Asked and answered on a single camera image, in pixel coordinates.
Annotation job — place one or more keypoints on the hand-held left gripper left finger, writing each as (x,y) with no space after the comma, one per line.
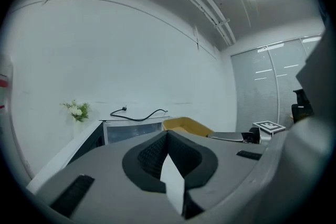
(147,162)

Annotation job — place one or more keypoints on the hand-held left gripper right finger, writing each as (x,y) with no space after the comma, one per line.
(191,162)

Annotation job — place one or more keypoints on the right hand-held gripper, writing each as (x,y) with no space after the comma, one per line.
(270,127)

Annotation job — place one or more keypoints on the white microwave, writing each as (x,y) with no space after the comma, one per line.
(131,132)

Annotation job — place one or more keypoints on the yellow-brown food container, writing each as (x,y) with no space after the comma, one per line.
(193,127)

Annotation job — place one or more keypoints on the black office chair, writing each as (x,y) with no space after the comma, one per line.
(302,110)

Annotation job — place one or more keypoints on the frosted glass partition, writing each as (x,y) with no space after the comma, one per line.
(262,91)

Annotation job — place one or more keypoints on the white flower bouquet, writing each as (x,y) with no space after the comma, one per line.
(77,110)

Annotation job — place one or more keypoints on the white ceiling conduit pipes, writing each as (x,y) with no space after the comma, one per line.
(199,0)

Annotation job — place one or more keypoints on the red and white wall sign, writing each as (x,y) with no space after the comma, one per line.
(4,84)

